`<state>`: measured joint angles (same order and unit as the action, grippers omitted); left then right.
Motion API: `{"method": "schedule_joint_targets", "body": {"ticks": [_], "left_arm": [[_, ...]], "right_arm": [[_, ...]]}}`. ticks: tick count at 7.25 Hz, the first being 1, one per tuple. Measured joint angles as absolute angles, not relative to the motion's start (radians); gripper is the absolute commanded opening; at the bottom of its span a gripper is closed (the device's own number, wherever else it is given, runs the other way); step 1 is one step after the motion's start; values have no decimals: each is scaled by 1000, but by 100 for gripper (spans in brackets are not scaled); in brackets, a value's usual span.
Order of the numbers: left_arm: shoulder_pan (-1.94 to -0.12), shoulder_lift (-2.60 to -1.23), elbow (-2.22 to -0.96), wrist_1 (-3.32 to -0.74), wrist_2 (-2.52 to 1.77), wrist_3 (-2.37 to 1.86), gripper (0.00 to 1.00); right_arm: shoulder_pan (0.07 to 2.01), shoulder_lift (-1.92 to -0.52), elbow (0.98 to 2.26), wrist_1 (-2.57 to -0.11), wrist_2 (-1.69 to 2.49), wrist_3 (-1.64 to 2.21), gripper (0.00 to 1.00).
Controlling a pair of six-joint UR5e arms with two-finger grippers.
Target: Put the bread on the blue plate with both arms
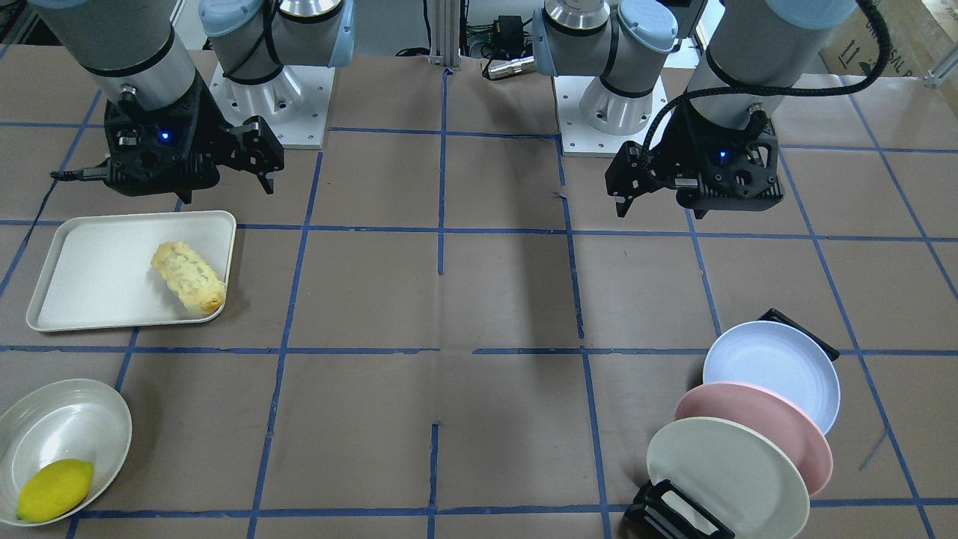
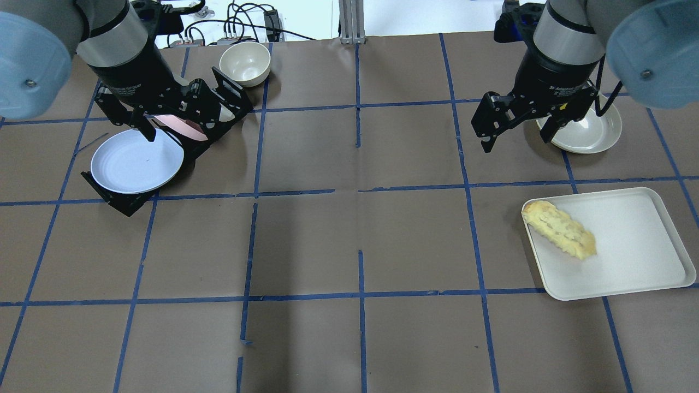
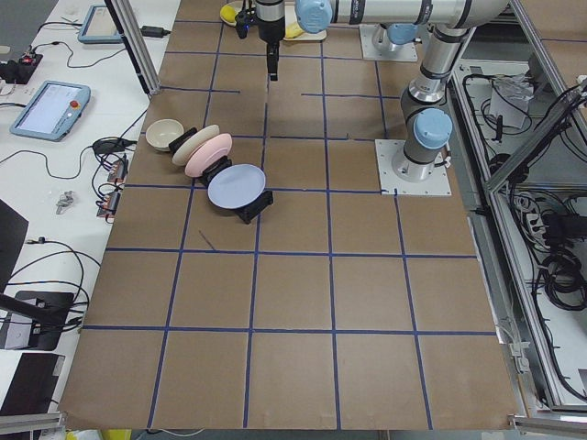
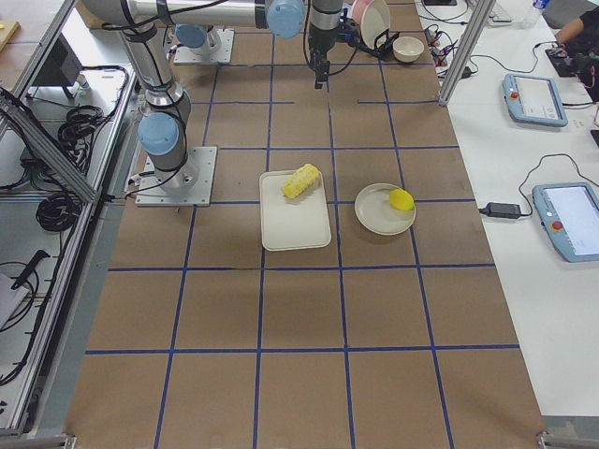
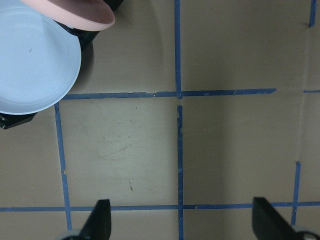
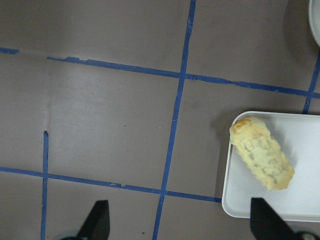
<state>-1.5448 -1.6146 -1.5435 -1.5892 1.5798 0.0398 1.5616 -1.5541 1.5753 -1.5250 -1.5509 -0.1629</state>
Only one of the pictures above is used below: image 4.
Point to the black dish rack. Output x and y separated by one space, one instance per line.
354 40

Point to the cream round plate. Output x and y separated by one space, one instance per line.
376 214

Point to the yellow lemon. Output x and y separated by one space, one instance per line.
401 199

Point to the far blue teach pendant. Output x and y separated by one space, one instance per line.
534 100

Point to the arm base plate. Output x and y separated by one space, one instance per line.
224 47
201 182

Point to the aluminium frame post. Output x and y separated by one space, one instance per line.
467 43

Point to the black power adapter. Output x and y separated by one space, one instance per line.
501 210

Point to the pink plate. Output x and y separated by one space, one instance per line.
358 10

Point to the near blue teach pendant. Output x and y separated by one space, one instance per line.
569 214

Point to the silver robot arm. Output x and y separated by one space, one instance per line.
162 133
320 21

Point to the cream bowl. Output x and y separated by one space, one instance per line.
407 49

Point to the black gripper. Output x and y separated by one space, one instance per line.
320 41

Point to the blue teach pendant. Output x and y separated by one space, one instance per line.
534 100
569 214

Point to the cream plate in rack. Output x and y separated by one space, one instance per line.
376 24

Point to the cream rectangular tray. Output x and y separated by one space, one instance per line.
292 224

